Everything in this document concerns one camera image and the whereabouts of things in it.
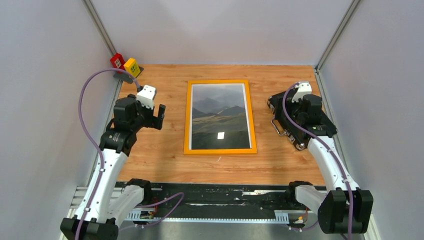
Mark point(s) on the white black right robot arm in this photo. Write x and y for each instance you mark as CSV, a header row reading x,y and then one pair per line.
x,y
345,208

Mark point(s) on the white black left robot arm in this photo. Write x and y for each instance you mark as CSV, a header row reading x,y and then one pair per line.
x,y
98,217

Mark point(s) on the red toy house block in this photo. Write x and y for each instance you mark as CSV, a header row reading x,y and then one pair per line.
x,y
117,61

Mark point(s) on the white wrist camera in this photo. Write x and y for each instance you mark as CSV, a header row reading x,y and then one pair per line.
x,y
301,88
146,96

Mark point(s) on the yellow toy house block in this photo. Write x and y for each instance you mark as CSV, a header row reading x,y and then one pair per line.
x,y
132,67

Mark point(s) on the light wooden picture frame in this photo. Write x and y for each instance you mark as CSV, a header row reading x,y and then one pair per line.
x,y
253,150

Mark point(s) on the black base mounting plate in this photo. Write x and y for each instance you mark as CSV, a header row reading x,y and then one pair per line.
x,y
220,201

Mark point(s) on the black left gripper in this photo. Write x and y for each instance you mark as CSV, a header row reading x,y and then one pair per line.
x,y
150,123

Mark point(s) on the aluminium front rail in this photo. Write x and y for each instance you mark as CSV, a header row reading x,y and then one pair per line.
x,y
292,221

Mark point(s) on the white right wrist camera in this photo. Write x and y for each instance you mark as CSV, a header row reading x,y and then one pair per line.
x,y
301,88

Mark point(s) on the grey toy base plate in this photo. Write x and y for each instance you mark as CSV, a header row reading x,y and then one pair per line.
x,y
123,75

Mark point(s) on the landscape photo print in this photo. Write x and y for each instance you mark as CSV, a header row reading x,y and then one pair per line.
x,y
219,117

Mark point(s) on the aluminium rail right table edge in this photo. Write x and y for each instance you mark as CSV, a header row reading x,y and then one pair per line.
x,y
335,144

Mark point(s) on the black ribbed frame backing board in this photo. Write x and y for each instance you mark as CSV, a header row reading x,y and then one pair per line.
x,y
320,124

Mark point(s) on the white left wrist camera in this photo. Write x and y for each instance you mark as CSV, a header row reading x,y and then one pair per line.
x,y
146,96

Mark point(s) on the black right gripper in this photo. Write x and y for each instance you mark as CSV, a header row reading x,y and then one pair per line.
x,y
289,104

